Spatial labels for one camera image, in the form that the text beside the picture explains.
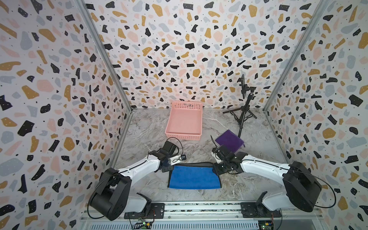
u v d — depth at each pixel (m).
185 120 1.10
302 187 0.43
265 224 0.72
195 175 0.85
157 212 0.73
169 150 0.70
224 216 0.73
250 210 0.75
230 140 1.02
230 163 0.64
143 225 0.70
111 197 0.41
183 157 0.80
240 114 1.08
